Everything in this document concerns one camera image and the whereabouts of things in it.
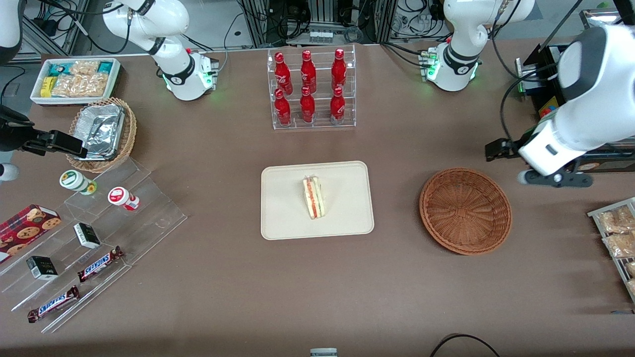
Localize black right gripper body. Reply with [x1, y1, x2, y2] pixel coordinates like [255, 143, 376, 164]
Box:
[0, 105, 37, 152]

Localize triangular sandwich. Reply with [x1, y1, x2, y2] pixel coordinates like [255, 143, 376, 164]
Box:
[302, 174, 327, 221]

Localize brown wicker basket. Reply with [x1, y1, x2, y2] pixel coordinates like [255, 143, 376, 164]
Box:
[419, 168, 512, 256]

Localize light wicker basket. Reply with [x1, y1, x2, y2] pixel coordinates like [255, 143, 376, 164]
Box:
[65, 97, 137, 174]

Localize tray of wrapped crackers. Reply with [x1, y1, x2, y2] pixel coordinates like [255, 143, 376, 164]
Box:
[587, 197, 635, 303]

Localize beige plastic tray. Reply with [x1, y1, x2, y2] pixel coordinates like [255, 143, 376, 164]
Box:
[261, 161, 375, 241]

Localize green cap yogurt bottle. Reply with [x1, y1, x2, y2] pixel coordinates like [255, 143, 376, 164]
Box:
[60, 170, 98, 196]

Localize silver foil trays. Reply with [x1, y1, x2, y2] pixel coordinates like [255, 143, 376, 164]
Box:
[72, 103, 126, 161]

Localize black display shelf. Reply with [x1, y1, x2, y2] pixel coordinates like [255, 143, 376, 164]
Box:
[516, 0, 635, 174]

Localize clear cracker bag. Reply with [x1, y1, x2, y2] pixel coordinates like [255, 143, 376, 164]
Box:
[51, 73, 109, 99]
[69, 59, 102, 76]

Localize silver box with green light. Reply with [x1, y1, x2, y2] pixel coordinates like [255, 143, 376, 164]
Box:
[515, 57, 539, 95]

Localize red cap yogurt bottle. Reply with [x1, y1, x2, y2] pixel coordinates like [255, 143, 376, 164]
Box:
[108, 186, 140, 212]

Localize white snack bin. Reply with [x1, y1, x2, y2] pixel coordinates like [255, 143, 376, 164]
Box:
[30, 58, 122, 107]

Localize red cookie box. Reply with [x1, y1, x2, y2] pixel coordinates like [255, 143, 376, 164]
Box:
[0, 204, 62, 264]

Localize small black box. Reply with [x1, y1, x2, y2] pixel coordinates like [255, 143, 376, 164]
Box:
[73, 223, 102, 249]
[26, 256, 59, 282]

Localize clear acrylic step display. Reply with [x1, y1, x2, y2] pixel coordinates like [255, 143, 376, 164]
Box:
[0, 157, 188, 334]

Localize Snickers chocolate bar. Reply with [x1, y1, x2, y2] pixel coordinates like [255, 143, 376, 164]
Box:
[77, 246, 125, 283]
[27, 285, 81, 324]

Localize red cola bottle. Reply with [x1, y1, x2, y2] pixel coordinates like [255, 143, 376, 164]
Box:
[329, 87, 346, 125]
[300, 50, 318, 94]
[331, 48, 347, 92]
[274, 52, 294, 95]
[274, 88, 293, 126]
[299, 86, 317, 124]

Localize clear acrylic bottle rack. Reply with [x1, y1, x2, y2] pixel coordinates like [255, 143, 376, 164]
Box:
[267, 44, 357, 131]

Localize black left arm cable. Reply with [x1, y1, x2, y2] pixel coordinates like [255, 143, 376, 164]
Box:
[491, 0, 586, 144]

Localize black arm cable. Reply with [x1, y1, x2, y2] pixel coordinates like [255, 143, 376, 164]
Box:
[491, 0, 586, 144]
[37, 0, 132, 55]

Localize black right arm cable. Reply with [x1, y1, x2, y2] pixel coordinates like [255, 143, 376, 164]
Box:
[37, 0, 132, 55]

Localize black table cable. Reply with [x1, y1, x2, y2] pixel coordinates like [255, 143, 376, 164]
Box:
[429, 333, 502, 357]

